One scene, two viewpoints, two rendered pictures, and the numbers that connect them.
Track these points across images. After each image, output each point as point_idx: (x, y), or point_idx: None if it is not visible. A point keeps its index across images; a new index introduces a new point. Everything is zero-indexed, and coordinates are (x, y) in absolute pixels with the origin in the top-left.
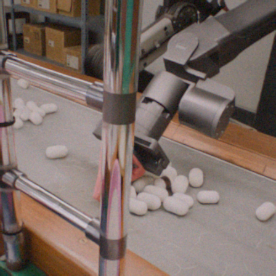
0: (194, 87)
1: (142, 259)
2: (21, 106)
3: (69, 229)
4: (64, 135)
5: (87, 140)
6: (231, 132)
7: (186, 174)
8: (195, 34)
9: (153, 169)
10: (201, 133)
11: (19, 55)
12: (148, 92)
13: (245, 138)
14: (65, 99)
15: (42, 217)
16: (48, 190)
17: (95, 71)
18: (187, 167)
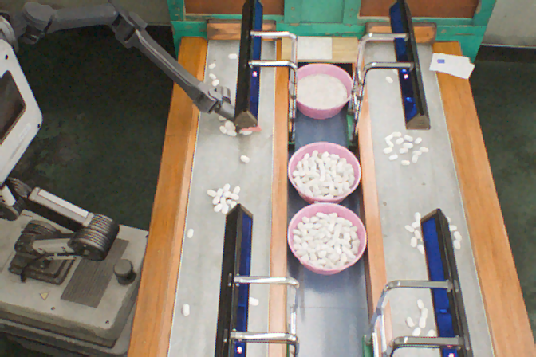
0: (222, 96)
1: (275, 105)
2: (223, 198)
3: (280, 122)
4: (226, 171)
5: (223, 162)
6: (179, 119)
7: (219, 123)
8: (206, 91)
9: None
10: (190, 127)
11: (144, 280)
12: (231, 107)
13: (182, 113)
14: (188, 202)
15: (281, 130)
16: (264, 147)
17: (113, 237)
18: (214, 125)
